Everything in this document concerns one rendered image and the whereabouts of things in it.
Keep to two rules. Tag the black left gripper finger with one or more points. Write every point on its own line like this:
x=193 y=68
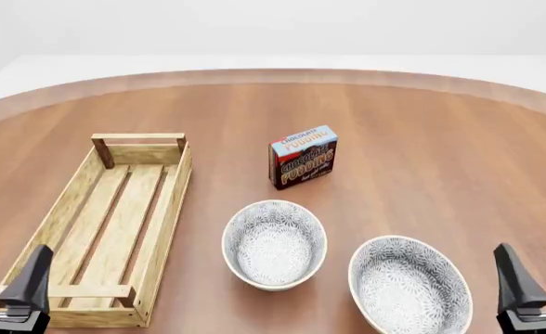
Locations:
x=30 y=282

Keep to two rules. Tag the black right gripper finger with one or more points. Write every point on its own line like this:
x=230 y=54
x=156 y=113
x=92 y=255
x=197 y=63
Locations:
x=516 y=282

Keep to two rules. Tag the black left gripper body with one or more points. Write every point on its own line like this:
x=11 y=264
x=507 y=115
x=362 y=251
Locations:
x=10 y=321

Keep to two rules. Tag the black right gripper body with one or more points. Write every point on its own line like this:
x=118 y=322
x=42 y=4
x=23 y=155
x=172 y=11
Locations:
x=535 y=321

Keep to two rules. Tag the wooden slat tray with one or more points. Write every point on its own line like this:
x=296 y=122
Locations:
x=97 y=222

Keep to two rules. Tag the large patterned grey-white bowl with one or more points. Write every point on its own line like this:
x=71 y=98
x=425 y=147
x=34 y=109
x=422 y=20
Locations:
x=410 y=288

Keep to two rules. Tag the small patterned grey-white bowl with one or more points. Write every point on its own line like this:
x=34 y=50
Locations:
x=273 y=245

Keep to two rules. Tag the chocolate pudding box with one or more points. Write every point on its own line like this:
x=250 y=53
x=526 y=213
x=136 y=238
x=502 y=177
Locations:
x=303 y=161

